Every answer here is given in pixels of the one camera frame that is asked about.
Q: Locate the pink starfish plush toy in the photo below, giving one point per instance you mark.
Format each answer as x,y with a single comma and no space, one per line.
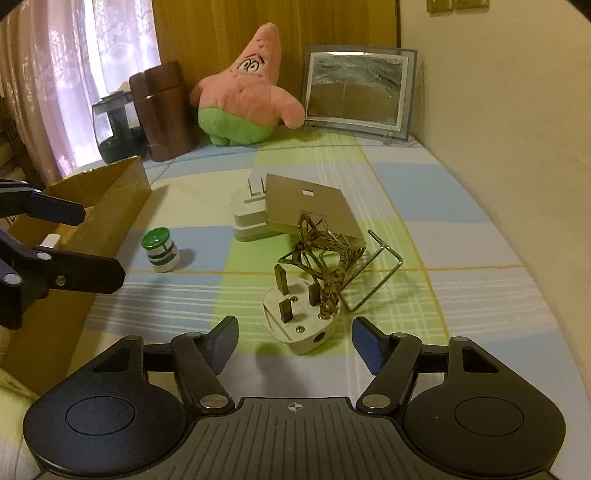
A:
240,97

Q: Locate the dark wooden shelf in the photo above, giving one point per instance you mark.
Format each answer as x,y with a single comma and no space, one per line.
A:
18,147

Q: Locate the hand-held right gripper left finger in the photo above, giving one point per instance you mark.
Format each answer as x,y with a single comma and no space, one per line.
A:
226,340

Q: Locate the dark glass jar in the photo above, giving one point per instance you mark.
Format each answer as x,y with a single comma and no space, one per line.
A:
115,138

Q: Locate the small green-capped bottle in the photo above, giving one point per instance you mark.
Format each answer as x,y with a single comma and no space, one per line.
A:
161,251

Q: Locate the white remote control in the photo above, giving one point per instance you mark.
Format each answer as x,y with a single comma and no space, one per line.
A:
51,241

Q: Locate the pink lace curtain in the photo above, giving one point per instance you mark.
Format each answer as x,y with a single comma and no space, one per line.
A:
69,78

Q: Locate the brown metal canister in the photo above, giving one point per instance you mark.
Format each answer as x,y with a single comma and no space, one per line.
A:
164,115

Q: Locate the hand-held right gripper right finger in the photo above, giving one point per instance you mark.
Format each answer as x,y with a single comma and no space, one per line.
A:
367,342

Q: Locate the glass picture frame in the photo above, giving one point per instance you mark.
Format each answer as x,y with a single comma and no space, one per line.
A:
355,92

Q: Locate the white charger adapter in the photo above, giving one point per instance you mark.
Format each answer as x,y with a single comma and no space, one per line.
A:
247,217

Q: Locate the brown cardboard box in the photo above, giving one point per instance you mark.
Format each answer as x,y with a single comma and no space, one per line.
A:
115,203

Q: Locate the white three-pin plug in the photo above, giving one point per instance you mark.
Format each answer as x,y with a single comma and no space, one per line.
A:
300,330

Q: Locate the wooden door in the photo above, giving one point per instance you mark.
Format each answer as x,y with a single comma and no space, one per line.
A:
286,18

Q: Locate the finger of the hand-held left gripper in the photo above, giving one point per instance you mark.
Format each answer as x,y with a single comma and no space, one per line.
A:
51,206
87,274

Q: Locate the checked tablecloth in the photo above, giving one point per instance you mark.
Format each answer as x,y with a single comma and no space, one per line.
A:
461,277

